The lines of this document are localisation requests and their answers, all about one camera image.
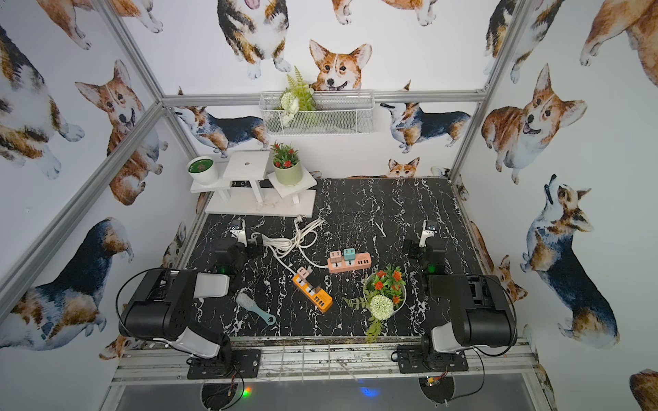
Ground pink power strip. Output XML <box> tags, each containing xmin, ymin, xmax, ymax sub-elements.
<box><xmin>327</xmin><ymin>253</ymin><xmax>372</xmax><ymax>273</ymax></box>

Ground pink charger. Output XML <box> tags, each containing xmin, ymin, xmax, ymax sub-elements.
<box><xmin>296</xmin><ymin>266</ymin><xmax>312</xmax><ymax>280</ymax></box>
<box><xmin>329</xmin><ymin>250</ymin><xmax>344</xmax><ymax>264</ymax></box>

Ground teal charger plug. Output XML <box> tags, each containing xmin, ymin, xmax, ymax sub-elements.
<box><xmin>343</xmin><ymin>248</ymin><xmax>356</xmax><ymax>261</ymax></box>

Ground black charger plug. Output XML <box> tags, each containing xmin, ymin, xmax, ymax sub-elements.
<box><xmin>307</xmin><ymin>280</ymin><xmax>322</xmax><ymax>290</ymax></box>

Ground orange power strip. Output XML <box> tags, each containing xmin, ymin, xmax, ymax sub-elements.
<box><xmin>292</xmin><ymin>274</ymin><xmax>333</xmax><ymax>313</ymax></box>

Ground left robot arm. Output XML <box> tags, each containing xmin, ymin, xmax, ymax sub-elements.
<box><xmin>119</xmin><ymin>236</ymin><xmax>264</xmax><ymax>363</ymax></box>

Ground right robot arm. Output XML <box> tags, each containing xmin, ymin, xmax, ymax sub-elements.
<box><xmin>403</xmin><ymin>236</ymin><xmax>517</xmax><ymax>356</ymax></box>

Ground teal scrub brush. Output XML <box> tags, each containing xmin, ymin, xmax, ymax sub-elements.
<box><xmin>236</xmin><ymin>292</ymin><xmax>276</xmax><ymax>325</ymax></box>

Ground flower bowl with white bloom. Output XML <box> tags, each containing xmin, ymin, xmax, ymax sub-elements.
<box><xmin>343</xmin><ymin>265</ymin><xmax>407</xmax><ymax>344</ymax></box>

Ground white tiered display stand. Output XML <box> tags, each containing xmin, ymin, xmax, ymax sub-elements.
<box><xmin>190</xmin><ymin>151</ymin><xmax>317</xmax><ymax>217</ymax></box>

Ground white pot green top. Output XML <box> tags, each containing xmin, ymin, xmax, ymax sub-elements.
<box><xmin>187</xmin><ymin>156</ymin><xmax>220</xmax><ymax>186</ymax></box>

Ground green pot red flowers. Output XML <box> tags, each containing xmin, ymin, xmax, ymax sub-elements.
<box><xmin>271</xmin><ymin>141</ymin><xmax>303</xmax><ymax>186</ymax></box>

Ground fern and white flower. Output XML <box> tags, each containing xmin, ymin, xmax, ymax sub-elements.
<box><xmin>279</xmin><ymin>67</ymin><xmax>316</xmax><ymax>127</ymax></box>

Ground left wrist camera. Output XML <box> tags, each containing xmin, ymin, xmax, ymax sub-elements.
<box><xmin>228</xmin><ymin>219</ymin><xmax>248</xmax><ymax>246</ymax></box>

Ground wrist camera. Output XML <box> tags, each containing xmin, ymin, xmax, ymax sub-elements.
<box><xmin>228</xmin><ymin>219</ymin><xmax>248</xmax><ymax>246</ymax></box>
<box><xmin>419</xmin><ymin>220</ymin><xmax>438</xmax><ymax>248</ymax></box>

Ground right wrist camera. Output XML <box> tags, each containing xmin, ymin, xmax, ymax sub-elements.
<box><xmin>419</xmin><ymin>220</ymin><xmax>438</xmax><ymax>248</ymax></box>

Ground white coiled power cables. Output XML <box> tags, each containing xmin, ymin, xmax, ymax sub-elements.
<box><xmin>250</xmin><ymin>215</ymin><xmax>330</xmax><ymax>276</ymax></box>

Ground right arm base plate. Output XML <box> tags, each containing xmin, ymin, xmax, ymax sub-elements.
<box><xmin>391</xmin><ymin>345</ymin><xmax>469</xmax><ymax>374</ymax></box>

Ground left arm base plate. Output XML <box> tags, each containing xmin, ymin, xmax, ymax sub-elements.
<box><xmin>187</xmin><ymin>349</ymin><xmax>262</xmax><ymax>380</ymax></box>

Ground white wire basket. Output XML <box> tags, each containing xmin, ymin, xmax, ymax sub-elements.
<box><xmin>259</xmin><ymin>91</ymin><xmax>375</xmax><ymax>136</ymax></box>

